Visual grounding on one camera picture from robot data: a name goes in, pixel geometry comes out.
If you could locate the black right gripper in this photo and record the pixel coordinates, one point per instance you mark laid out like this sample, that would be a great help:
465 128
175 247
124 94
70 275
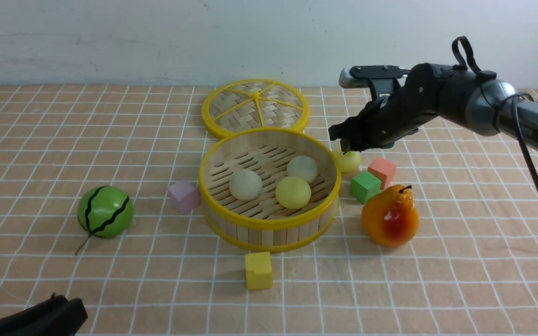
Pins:
391 117

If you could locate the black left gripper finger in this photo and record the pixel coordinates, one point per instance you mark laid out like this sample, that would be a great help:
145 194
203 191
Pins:
56 316

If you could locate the yellow bun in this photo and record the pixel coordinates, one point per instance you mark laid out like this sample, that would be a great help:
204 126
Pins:
293 192
347 162

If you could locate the white bun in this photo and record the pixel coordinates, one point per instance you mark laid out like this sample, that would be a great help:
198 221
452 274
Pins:
245 185
303 167

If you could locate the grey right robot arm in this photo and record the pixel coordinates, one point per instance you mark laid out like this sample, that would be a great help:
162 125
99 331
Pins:
488 108

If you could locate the woven steamer lid yellow rim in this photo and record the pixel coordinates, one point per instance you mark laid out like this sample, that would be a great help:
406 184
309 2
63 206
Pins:
254 103

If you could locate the bamboo steamer tray yellow rim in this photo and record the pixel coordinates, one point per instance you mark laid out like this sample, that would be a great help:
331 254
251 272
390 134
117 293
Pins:
262 224

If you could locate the salmon cube block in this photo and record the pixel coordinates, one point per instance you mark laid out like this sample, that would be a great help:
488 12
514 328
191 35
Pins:
384 170

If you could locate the green toy watermelon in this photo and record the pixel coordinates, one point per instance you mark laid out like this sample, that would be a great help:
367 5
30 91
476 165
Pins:
104 212

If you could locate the green cube block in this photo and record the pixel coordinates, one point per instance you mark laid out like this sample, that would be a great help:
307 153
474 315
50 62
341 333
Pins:
364 186

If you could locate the checked orange tablecloth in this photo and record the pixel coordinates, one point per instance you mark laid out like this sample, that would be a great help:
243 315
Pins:
471 270

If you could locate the orange toy pear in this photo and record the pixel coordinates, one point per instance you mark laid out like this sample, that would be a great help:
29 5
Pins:
391 218

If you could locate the pink cube block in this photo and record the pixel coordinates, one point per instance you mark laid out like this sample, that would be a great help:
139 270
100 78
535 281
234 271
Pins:
183 196

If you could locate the yellow notched block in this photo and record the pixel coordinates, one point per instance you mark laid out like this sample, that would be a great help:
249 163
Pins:
259 272

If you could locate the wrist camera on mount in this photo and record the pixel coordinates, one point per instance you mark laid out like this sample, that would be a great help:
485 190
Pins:
379 79

